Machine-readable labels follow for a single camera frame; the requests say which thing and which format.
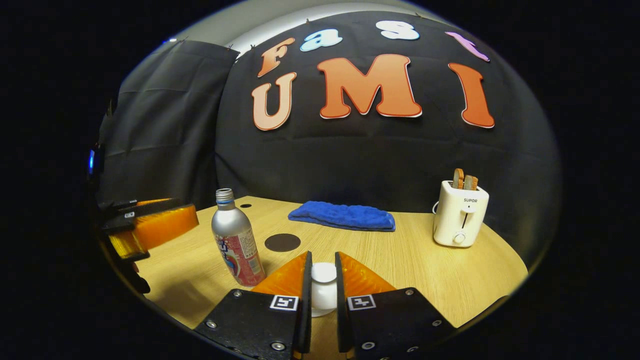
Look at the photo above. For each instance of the black backdrop cloth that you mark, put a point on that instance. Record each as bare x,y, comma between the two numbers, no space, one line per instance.
350,160

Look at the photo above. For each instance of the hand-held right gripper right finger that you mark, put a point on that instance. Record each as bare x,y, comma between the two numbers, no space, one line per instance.
341,310

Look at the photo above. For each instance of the silver water bottle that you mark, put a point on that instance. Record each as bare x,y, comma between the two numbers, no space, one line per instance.
232,230

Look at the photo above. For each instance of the dark round coaster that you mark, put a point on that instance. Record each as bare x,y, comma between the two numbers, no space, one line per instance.
282,242

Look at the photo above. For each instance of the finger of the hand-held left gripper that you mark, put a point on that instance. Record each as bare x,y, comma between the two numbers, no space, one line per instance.
160,227
140,203

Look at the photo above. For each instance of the blue towel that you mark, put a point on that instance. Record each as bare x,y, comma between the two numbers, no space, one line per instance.
345,216

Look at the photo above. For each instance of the white toaster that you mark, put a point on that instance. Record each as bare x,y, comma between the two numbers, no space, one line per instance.
457,220

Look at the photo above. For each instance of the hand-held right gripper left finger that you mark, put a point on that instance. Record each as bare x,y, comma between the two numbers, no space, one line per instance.
306,310

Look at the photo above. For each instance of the brown bread slice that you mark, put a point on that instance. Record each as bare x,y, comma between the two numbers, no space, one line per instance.
458,179
471,183

